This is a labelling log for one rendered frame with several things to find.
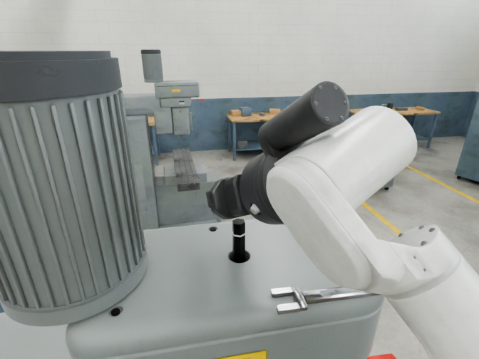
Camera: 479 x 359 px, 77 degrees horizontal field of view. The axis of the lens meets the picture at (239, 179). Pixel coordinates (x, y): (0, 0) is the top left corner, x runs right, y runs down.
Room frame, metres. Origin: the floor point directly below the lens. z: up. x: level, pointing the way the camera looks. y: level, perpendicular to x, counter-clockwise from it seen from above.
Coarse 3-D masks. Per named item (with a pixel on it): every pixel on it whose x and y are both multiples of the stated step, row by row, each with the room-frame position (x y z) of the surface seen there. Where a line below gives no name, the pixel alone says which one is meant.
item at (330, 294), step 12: (276, 288) 0.33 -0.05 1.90; (288, 288) 0.33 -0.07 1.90; (324, 288) 0.33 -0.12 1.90; (336, 288) 0.33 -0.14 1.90; (348, 288) 0.33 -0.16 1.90; (300, 300) 0.31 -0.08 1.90; (312, 300) 0.31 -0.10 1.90; (324, 300) 0.32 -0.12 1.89; (336, 300) 0.32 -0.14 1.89; (288, 312) 0.30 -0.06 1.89
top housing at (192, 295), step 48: (192, 240) 0.46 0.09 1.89; (288, 240) 0.46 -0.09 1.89; (144, 288) 0.34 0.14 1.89; (192, 288) 0.34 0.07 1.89; (240, 288) 0.34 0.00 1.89; (96, 336) 0.27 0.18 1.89; (144, 336) 0.27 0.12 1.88; (192, 336) 0.28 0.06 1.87; (240, 336) 0.29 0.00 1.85; (288, 336) 0.30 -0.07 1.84; (336, 336) 0.31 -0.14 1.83
